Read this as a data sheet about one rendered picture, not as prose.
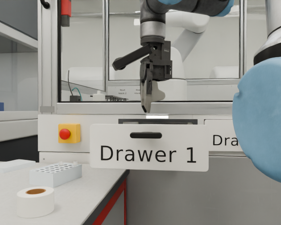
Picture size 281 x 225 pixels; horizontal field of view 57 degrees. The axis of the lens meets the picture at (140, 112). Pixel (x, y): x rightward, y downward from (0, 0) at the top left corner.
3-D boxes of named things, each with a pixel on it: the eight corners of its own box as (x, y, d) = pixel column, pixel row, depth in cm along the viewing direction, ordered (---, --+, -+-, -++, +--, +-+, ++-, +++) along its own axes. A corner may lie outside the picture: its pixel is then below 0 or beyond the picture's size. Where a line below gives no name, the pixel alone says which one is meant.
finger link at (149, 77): (153, 93, 71) (152, 62, 72) (147, 93, 71) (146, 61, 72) (148, 96, 76) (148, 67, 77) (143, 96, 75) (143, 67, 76)
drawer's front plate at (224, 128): (292, 152, 88) (292, 120, 88) (204, 151, 92) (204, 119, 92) (290, 152, 90) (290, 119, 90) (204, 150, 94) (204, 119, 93)
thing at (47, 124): (318, 157, 88) (318, 115, 88) (37, 151, 102) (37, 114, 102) (245, 132, 183) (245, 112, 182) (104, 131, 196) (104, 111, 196)
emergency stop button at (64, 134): (68, 139, 93) (68, 128, 93) (58, 139, 93) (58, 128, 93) (72, 139, 96) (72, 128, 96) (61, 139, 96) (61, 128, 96)
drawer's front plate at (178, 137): (208, 172, 61) (208, 125, 61) (89, 168, 65) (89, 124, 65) (207, 170, 63) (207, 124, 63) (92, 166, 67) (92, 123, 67)
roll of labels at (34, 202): (42, 219, 48) (42, 198, 48) (8, 217, 49) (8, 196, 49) (60, 206, 55) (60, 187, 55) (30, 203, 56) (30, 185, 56)
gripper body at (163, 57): (172, 80, 74) (173, 38, 74) (142, 79, 72) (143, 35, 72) (164, 83, 81) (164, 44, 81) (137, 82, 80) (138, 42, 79)
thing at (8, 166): (3, 173, 83) (3, 168, 83) (-14, 170, 87) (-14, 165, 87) (35, 165, 95) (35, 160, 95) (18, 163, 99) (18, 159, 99)
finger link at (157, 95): (167, 111, 73) (166, 79, 74) (146, 111, 71) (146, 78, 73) (163, 113, 76) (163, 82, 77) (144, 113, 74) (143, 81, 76)
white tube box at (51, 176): (53, 188, 68) (53, 173, 68) (29, 184, 71) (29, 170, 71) (81, 176, 79) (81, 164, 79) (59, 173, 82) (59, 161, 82)
